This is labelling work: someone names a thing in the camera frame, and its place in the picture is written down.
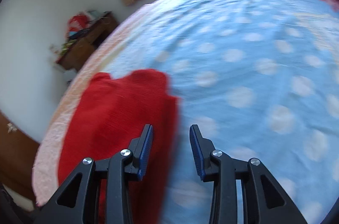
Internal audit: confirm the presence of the red knit sweater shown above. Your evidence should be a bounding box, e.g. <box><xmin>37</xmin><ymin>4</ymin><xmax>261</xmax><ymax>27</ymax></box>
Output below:
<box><xmin>58</xmin><ymin>69</ymin><xmax>178</xmax><ymax>223</ymax></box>

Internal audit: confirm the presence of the polka dot bed quilt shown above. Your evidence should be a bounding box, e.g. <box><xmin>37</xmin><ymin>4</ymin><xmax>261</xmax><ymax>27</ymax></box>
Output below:
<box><xmin>32</xmin><ymin>0</ymin><xmax>338</xmax><ymax>223</ymax></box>

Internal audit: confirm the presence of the wooden desk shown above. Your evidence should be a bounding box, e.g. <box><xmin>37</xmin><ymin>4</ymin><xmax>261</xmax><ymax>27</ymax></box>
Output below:
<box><xmin>55</xmin><ymin>11</ymin><xmax>119</xmax><ymax>72</ymax></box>

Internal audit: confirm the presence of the brown wooden door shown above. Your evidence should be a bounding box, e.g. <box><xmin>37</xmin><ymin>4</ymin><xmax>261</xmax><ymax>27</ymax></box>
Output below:
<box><xmin>0</xmin><ymin>114</ymin><xmax>39</xmax><ymax>201</ymax></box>

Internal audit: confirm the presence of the red gift bag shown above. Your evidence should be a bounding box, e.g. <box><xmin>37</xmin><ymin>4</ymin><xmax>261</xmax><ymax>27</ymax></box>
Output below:
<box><xmin>66</xmin><ymin>13</ymin><xmax>90</xmax><ymax>37</ymax></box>

